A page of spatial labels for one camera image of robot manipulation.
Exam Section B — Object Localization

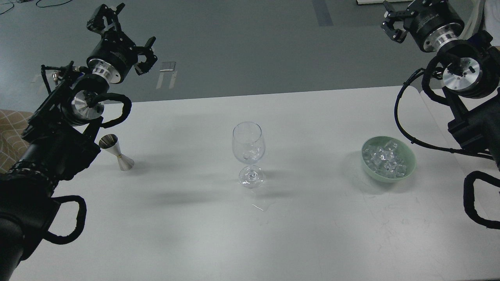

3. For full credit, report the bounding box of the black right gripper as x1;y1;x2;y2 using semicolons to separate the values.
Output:
381;0;464;53

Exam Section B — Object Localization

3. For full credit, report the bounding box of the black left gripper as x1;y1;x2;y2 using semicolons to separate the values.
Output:
86;3;158;84

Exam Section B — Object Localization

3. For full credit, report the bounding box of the steel double jigger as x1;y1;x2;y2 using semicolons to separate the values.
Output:
98;134;135;171

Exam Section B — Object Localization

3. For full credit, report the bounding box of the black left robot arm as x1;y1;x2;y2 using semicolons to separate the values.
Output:
0;2;158;281

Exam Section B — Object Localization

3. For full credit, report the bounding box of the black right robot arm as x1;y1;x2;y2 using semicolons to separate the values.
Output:
381;0;499;167

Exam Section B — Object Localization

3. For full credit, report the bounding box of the pile of ice cubes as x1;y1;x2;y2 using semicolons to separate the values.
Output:
361;139;408;178

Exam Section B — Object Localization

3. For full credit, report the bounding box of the clear wine glass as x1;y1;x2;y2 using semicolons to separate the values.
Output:
232;121;266;189

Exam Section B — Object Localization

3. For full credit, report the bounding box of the person in white shirt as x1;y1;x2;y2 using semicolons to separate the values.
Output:
483;0;500;40

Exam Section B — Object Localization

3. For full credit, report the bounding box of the green bowl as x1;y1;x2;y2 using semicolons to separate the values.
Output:
360;136;417;184

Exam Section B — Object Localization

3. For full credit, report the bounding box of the black floor cable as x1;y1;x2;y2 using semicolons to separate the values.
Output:
0;0;74;15

